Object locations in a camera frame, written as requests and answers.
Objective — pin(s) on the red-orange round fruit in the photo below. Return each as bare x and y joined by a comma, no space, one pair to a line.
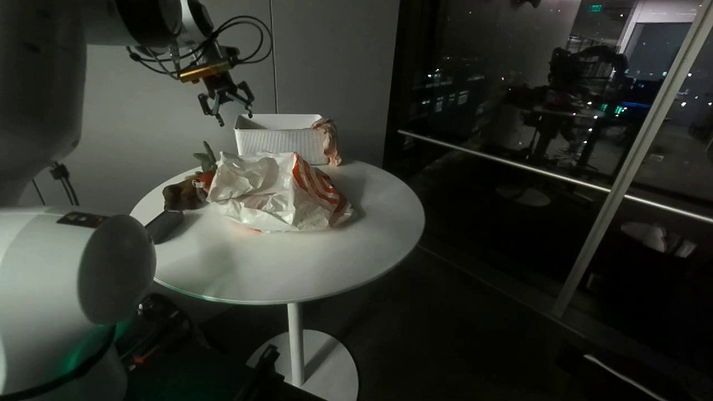
206,178

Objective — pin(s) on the white plastic bag orange print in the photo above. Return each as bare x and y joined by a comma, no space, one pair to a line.
282,196

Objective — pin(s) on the pink beige plush toy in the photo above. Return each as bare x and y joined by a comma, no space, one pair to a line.
328,140

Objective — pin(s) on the grey window mullion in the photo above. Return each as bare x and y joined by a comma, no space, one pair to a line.
630,162

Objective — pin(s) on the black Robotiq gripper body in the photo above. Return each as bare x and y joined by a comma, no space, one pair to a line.
217,87

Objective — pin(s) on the grey horizontal window rail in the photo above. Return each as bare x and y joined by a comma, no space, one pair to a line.
548,175

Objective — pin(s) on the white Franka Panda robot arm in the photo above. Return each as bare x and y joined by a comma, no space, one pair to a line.
51,296

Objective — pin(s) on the white table pedestal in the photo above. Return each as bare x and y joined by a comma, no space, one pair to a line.
295,347

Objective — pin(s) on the brown moose toy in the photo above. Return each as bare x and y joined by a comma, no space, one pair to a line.
181,196

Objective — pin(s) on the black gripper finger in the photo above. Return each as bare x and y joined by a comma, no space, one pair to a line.
243,98
215,109

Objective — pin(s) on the yellow wrist camera box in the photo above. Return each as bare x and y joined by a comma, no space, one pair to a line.
203,72

